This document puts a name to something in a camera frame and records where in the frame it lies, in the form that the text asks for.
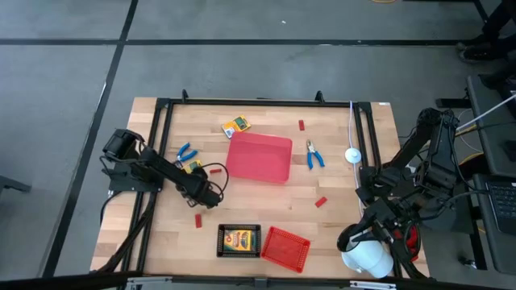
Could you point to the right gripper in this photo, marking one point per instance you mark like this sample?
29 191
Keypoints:
389 219

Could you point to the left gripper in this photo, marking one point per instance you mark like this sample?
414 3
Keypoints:
201 191

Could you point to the red eraser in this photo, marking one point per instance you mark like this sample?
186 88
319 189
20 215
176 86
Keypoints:
321 201
198 220
301 125
215 171

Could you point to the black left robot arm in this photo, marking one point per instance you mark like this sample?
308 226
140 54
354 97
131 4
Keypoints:
137 161

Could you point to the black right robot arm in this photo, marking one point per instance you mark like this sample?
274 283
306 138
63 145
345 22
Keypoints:
437 161

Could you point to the red and black work glove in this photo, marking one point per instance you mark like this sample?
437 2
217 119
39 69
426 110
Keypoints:
412 243

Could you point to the white cylinder lamp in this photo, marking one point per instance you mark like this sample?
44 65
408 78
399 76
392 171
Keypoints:
369 258

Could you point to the black mesh basket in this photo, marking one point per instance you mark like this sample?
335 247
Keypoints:
219 241

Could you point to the red translucent plastic tray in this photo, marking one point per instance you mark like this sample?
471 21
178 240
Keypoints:
258 157

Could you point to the white round puck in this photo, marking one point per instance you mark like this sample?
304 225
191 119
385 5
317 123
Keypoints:
352 155

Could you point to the red mesh basket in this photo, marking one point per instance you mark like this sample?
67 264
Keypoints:
284 249

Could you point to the dark grey laptop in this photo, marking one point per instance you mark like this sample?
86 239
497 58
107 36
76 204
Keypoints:
504 201

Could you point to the dark grey desk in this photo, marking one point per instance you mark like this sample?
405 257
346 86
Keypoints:
489 153

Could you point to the black furniture leg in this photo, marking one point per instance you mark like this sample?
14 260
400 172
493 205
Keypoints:
12 183

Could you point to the person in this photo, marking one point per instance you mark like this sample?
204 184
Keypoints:
496 24

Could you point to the silver aluminium bracket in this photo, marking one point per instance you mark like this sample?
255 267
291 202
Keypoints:
149 282
373 285

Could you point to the black frame clamp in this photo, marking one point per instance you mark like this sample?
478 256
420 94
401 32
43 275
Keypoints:
184 96
319 96

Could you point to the black aluminium frame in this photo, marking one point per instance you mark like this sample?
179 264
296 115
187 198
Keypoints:
242 102

